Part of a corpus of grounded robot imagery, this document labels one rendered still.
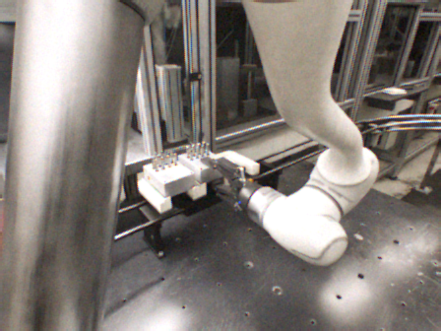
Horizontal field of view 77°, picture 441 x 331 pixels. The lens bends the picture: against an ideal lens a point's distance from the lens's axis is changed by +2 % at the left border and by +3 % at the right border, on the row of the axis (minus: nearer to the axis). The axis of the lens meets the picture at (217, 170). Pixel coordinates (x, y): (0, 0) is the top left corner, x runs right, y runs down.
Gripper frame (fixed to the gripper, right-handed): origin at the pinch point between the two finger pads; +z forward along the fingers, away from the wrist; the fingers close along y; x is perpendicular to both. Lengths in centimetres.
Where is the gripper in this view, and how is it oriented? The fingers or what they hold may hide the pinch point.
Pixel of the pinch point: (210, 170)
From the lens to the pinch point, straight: 81.6
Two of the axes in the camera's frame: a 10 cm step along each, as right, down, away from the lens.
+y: -0.1, -8.8, -4.7
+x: -8.0, 2.9, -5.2
